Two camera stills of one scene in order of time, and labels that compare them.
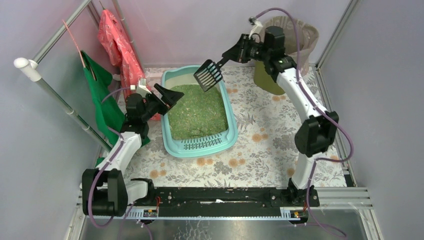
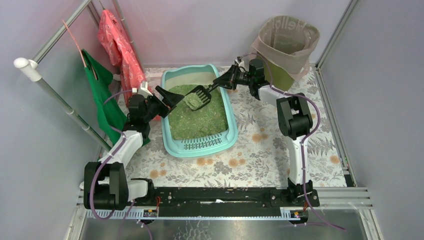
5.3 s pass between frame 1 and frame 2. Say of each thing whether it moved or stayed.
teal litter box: stayed
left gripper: stayed
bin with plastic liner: stayed
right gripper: moved
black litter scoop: moved
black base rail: stayed
